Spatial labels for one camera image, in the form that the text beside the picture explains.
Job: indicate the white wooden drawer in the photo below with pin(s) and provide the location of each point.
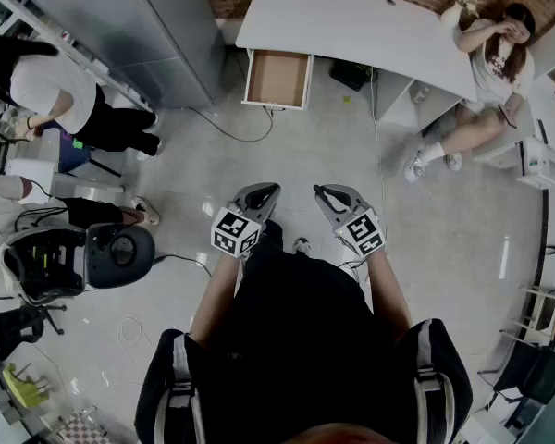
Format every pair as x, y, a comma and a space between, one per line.
277, 79

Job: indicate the black chair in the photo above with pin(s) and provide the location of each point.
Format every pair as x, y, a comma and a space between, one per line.
536, 373

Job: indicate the grey refrigerator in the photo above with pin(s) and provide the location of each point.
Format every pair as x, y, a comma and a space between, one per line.
143, 30

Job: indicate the white under-desk cabinet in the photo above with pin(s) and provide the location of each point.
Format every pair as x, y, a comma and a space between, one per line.
398, 100

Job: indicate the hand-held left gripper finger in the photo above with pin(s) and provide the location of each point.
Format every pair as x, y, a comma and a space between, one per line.
273, 204
259, 186

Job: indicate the white box appliance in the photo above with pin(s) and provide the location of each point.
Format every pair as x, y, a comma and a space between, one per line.
538, 160

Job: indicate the checkered mat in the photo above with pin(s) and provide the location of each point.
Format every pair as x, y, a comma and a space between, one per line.
81, 428

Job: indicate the white shelving rack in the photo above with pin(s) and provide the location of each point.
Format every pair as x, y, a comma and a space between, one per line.
37, 30

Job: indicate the person's black clothing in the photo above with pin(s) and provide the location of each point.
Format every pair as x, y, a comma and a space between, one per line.
300, 340

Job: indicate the white desk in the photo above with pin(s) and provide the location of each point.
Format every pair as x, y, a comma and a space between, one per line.
351, 26

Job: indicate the white table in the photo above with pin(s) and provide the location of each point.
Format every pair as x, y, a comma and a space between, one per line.
88, 184

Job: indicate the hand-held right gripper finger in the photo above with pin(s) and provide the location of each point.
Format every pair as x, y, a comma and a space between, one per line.
329, 213
351, 194

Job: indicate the yellow-green toy chair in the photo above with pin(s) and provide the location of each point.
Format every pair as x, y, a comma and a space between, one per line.
23, 389

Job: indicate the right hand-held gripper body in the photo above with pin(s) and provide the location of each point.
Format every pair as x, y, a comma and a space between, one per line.
361, 231

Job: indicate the blue chair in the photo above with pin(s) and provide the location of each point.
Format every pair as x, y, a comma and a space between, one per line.
69, 155

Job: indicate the wooden rack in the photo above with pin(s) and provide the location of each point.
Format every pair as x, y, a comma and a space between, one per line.
543, 312

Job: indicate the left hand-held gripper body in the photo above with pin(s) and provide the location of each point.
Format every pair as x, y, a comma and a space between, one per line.
233, 231

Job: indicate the person's left forearm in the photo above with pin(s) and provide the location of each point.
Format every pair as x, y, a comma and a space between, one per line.
215, 299

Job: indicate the person's right shoe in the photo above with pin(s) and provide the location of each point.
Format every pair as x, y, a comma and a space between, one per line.
302, 246

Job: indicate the person's right forearm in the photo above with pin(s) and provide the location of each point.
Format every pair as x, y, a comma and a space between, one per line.
388, 294

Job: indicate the black office chair base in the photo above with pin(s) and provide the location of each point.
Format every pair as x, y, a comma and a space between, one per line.
14, 329

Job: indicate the black box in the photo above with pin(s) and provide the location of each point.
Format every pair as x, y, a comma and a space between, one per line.
349, 74

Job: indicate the white vase with flowers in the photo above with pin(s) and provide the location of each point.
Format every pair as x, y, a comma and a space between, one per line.
453, 13

